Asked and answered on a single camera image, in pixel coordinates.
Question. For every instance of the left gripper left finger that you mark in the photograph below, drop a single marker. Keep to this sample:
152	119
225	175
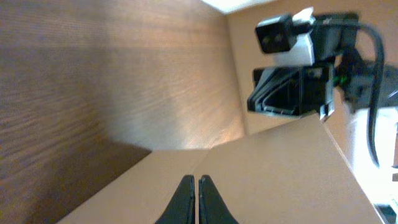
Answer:
181	208

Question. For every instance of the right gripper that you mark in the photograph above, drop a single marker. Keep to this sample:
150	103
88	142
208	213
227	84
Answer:
295	91

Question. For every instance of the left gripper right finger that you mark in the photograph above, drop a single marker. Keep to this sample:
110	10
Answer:
212	209

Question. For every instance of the brown cardboard box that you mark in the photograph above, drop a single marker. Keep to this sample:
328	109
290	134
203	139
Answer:
294	173

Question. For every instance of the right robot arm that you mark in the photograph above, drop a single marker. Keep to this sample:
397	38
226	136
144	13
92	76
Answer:
361	73

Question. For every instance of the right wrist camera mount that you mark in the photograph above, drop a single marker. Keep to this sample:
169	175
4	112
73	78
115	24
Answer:
287	38

